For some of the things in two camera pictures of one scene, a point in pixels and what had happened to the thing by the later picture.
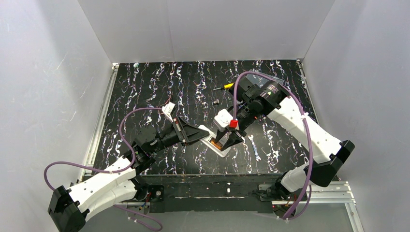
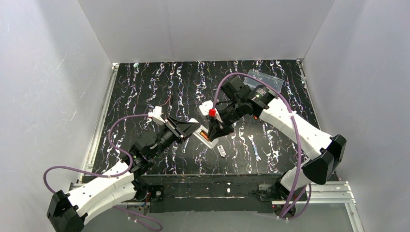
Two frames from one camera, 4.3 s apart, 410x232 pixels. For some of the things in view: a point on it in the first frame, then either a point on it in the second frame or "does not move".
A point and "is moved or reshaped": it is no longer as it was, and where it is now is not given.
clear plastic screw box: [259, 80] does not move
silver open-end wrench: [251, 138] does not move
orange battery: [215, 145] is moved or reshaped
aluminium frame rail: [86, 173] does not move
